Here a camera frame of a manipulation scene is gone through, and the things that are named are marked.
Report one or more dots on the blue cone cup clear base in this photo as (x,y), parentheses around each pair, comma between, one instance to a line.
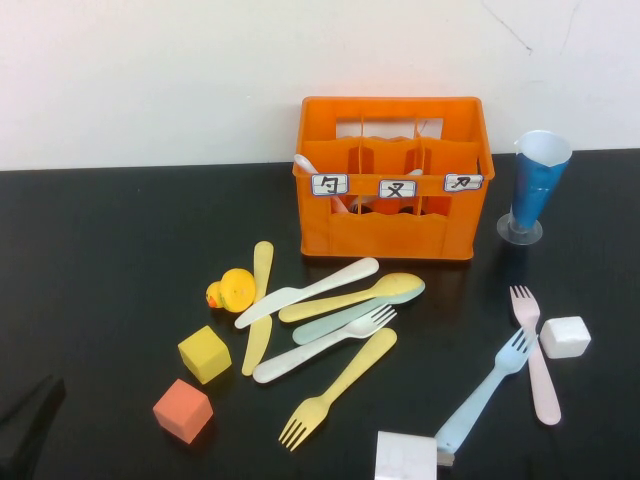
(532,190)

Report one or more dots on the yellow plastic spoon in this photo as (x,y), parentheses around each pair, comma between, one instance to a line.
(395,286)

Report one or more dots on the white power adapter plug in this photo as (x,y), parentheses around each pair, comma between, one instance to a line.
(405,457)

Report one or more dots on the white plastic knife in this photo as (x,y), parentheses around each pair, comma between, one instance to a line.
(320,287)

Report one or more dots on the white label spoon character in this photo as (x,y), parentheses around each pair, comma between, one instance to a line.
(330,185)

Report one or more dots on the grey plastic fork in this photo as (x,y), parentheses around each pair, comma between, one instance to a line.
(416,172)

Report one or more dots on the yellow plastic fork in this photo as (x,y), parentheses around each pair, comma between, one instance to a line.
(350,372)

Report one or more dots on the mint green plastic spoon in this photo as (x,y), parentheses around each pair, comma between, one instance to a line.
(320,330)

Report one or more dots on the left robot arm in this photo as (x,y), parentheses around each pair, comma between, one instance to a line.
(25,430)

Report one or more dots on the pink plastic spoon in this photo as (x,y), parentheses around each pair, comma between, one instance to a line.
(304,164)

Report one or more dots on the pink plastic fork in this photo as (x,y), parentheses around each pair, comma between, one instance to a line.
(542,385)

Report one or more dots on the light blue plastic fork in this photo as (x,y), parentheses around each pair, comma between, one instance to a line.
(475,400)

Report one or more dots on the orange foam cube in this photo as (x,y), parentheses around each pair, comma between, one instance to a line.
(180,407)

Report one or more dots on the yellow foam cube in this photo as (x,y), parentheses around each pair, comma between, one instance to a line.
(205,352)

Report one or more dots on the yellow rubber duck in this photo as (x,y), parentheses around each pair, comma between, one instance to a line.
(235,290)

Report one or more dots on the orange plastic cutlery holder crate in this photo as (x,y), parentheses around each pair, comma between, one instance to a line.
(400,240)

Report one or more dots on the yellow plastic knife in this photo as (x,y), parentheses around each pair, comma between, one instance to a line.
(263,265)

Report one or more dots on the white foam cube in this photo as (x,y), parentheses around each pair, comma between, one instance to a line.
(565,337)

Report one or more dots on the white label fork character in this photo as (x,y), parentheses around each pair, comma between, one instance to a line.
(397,189)

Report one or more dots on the white label knife character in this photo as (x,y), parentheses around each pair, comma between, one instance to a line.
(464,182)

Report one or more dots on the white plastic fork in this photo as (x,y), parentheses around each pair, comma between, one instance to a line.
(295,360)

